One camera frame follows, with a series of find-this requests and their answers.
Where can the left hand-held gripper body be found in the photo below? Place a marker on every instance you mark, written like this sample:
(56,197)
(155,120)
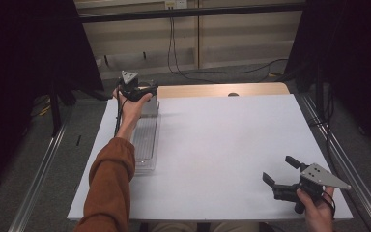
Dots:
(130,87)

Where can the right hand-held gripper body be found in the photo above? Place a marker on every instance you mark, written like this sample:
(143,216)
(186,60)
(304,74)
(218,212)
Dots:
(309,187)

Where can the clear plastic box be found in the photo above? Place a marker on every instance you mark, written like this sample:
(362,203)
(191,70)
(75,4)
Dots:
(145,145)

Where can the person's left hand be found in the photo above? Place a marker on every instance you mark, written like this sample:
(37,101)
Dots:
(131,111)

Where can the person's right hand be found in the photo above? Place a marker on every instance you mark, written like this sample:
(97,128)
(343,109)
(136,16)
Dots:
(317,214)

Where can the white table board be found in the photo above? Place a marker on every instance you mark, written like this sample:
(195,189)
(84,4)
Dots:
(232,161)

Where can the small black floor piece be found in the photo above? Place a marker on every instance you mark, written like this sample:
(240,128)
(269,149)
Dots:
(79,140)

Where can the black stand leg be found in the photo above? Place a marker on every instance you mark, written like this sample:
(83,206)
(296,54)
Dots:
(55,106)

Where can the dark round knob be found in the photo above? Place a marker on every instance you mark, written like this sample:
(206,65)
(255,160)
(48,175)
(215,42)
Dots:
(233,94)

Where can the black horizontal bar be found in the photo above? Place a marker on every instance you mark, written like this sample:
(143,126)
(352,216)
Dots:
(190,12)

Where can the black curtain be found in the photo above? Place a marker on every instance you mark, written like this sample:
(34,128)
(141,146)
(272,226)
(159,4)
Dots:
(19,64)
(357,58)

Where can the metal floor rail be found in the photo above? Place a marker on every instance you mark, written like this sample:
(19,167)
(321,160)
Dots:
(344,151)
(35,183)

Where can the white wall outlet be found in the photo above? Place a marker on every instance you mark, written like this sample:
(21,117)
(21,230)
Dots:
(176,4)

